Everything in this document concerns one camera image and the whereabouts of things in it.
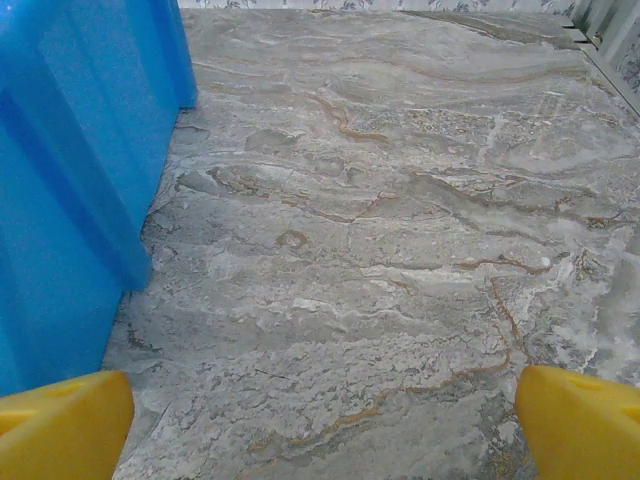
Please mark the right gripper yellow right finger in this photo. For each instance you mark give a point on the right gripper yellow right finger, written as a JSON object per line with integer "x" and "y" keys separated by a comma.
{"x": 585, "y": 430}

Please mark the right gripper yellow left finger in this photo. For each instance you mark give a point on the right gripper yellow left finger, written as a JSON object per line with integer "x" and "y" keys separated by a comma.
{"x": 60, "y": 430}

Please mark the blue plastic bin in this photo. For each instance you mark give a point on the blue plastic bin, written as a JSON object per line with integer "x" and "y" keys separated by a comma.
{"x": 75, "y": 150}

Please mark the aluminium right side rail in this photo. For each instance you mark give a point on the aluminium right side rail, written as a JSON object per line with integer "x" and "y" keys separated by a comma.
{"x": 607, "y": 55}

